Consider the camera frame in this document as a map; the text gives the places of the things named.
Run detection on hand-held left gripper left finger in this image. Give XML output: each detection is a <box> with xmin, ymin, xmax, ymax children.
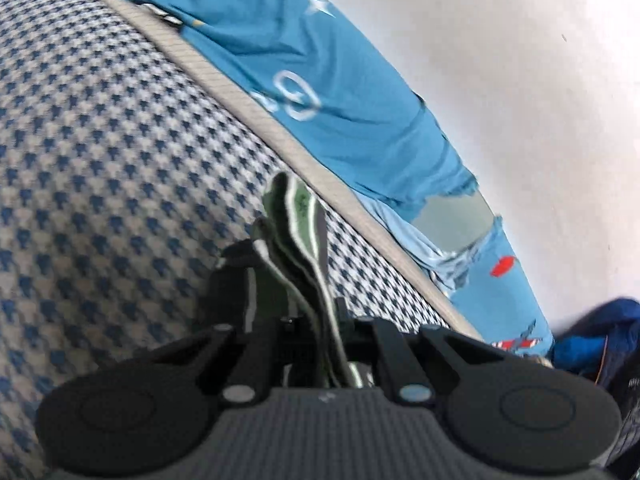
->
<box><xmin>160</xmin><ymin>316</ymin><xmax>301</xmax><ymax>406</ymax></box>

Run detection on green grey striped shirt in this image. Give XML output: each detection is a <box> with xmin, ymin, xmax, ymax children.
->
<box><xmin>215</xmin><ymin>171</ymin><xmax>376</xmax><ymax>391</ymax></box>

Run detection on blue jacket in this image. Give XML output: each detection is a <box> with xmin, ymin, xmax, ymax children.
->
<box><xmin>552</xmin><ymin>297</ymin><xmax>640</xmax><ymax>386</ymax></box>

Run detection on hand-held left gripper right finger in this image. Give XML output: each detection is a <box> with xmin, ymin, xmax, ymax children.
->
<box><xmin>336</xmin><ymin>297</ymin><xmax>506</xmax><ymax>405</ymax></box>

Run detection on blue airplane print bumper cover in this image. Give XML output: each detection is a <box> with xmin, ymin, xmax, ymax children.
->
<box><xmin>95</xmin><ymin>0</ymin><xmax>556</xmax><ymax>361</ymax></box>

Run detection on blue houndstooth mattress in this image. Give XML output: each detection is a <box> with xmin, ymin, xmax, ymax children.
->
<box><xmin>0</xmin><ymin>0</ymin><xmax>486</xmax><ymax>480</ymax></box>

